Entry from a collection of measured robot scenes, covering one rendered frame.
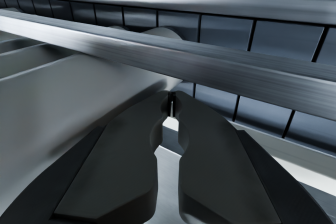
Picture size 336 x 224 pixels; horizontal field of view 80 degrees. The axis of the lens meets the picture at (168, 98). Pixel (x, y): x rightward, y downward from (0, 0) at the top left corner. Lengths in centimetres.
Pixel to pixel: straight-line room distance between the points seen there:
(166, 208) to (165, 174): 8
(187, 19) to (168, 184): 21
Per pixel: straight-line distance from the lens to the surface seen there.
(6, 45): 20
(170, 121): 16
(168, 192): 31
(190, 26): 17
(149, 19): 19
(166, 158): 26
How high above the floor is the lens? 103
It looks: 46 degrees down
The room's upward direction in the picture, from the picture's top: 129 degrees counter-clockwise
